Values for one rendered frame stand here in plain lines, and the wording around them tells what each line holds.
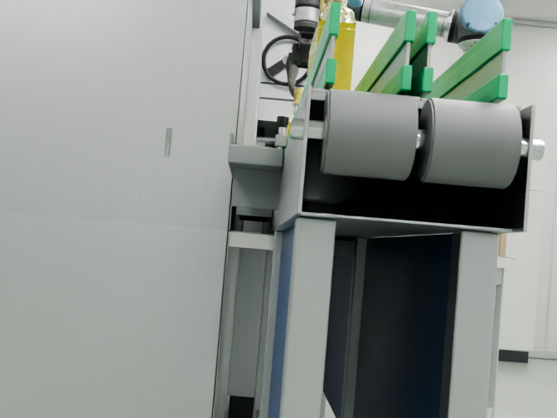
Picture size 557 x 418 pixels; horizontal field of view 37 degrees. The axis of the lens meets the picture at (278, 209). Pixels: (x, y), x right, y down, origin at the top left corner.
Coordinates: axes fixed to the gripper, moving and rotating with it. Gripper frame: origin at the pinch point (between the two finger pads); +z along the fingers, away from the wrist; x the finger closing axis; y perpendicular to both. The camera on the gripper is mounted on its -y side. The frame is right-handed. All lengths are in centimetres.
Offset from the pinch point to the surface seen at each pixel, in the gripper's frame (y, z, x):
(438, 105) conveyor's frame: -159, 30, -7
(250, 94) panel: -7.0, 3.2, 14.0
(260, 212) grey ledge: -55, 37, 8
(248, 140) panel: -7.1, 15.8, 13.6
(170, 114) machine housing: -54, 17, 30
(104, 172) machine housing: -54, 31, 43
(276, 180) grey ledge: -94, 33, 6
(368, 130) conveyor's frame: -160, 33, -1
